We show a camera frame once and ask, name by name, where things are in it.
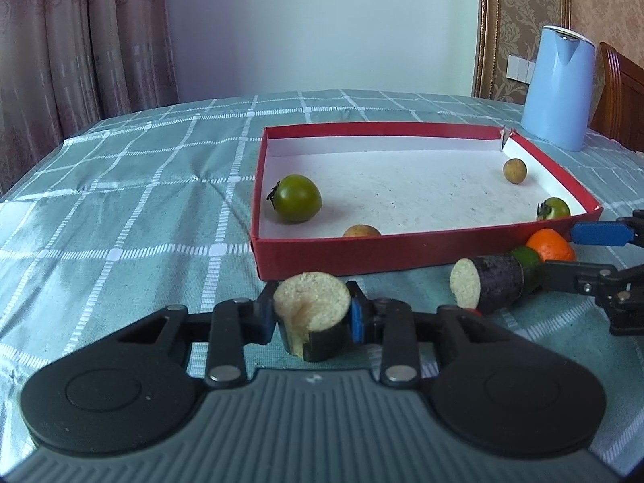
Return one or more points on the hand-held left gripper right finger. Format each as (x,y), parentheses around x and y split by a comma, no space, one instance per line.
(358,321)

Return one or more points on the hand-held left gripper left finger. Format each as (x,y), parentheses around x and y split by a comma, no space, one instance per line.
(262,318)

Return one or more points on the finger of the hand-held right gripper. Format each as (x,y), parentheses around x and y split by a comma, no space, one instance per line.
(578,276)
(598,234)

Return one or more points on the orange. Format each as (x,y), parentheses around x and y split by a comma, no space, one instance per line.
(552,246)

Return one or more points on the large eggplant piece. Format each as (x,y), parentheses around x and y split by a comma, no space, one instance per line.
(312,307)

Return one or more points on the green cucumber piece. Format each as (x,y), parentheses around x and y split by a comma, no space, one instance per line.
(528,259)

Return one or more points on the red cardboard box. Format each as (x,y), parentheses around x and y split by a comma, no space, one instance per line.
(382,254)

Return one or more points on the small eggplant piece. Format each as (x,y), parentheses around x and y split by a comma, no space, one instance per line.
(495,281)

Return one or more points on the small green tomato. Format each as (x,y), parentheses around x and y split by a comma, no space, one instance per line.
(554,209)

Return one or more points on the brown longan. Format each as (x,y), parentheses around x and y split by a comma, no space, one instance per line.
(361,232)
(515,171)

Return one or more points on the large green tomato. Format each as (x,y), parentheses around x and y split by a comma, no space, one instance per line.
(296,200)

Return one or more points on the wooden chair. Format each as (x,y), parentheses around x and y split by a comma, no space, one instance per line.
(621,95)

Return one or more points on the blue electric kettle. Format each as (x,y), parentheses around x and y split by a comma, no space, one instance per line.
(556,90)

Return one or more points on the green checked tablecloth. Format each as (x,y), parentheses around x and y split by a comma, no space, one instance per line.
(126,201)

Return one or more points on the patterned brown curtain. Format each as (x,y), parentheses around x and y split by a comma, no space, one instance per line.
(75,50)

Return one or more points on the white wall switch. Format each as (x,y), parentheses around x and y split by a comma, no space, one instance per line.
(520,68)

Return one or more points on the gilded wall panel frame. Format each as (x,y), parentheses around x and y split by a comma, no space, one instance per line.
(490,20)

